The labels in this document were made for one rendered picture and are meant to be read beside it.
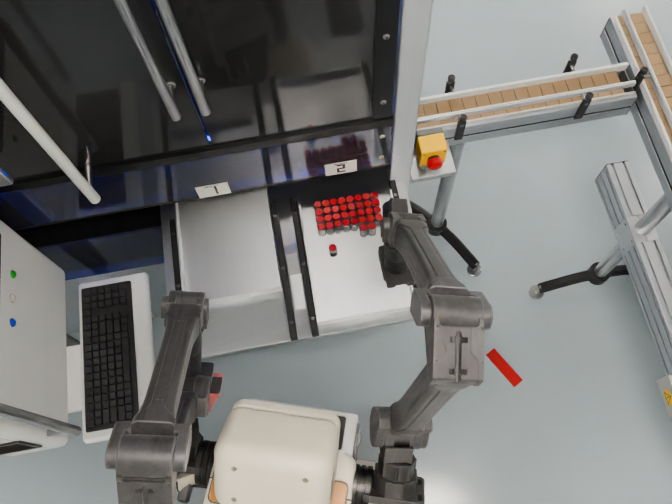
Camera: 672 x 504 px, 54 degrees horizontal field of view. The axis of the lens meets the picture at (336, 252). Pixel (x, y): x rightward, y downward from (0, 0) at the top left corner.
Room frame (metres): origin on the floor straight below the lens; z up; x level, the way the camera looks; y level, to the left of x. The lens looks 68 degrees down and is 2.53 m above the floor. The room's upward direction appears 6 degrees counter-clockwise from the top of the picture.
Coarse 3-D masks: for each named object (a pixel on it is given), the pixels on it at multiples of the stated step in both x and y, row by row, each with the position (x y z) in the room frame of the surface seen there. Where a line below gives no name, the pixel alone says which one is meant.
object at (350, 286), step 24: (312, 216) 0.78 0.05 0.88; (312, 240) 0.71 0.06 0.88; (336, 240) 0.70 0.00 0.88; (360, 240) 0.69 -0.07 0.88; (312, 264) 0.63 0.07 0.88; (336, 264) 0.63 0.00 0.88; (360, 264) 0.62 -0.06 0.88; (312, 288) 0.56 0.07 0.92; (336, 288) 0.56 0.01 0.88; (360, 288) 0.55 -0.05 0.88; (384, 288) 0.54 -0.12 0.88; (408, 288) 0.54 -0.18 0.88; (336, 312) 0.49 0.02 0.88; (360, 312) 0.49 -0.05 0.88; (384, 312) 0.47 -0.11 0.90
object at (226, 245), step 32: (256, 192) 0.87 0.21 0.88; (192, 224) 0.79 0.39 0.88; (224, 224) 0.78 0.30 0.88; (256, 224) 0.77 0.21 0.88; (192, 256) 0.70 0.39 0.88; (224, 256) 0.69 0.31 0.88; (256, 256) 0.68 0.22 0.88; (192, 288) 0.61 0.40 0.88; (224, 288) 0.59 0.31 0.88; (256, 288) 0.58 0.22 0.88
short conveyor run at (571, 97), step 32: (448, 96) 1.06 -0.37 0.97; (480, 96) 1.08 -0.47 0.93; (512, 96) 1.06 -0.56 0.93; (544, 96) 1.02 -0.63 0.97; (576, 96) 1.04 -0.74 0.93; (608, 96) 1.03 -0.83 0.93; (416, 128) 0.99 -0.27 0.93; (448, 128) 0.98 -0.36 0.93; (480, 128) 0.98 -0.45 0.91; (512, 128) 0.99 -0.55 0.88; (544, 128) 0.99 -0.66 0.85
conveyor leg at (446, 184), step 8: (456, 144) 1.02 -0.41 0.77; (464, 144) 1.03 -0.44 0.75; (456, 152) 1.02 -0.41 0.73; (456, 160) 1.02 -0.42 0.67; (456, 168) 1.02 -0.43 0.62; (448, 176) 1.02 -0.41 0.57; (440, 184) 1.03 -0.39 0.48; (448, 184) 1.02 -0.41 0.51; (440, 192) 1.03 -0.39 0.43; (448, 192) 1.02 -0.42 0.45; (440, 200) 1.02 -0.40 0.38; (448, 200) 1.02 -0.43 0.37; (440, 208) 1.02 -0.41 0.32; (432, 216) 1.04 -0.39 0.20; (440, 216) 1.02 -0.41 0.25; (432, 224) 1.03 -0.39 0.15; (440, 224) 1.02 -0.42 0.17
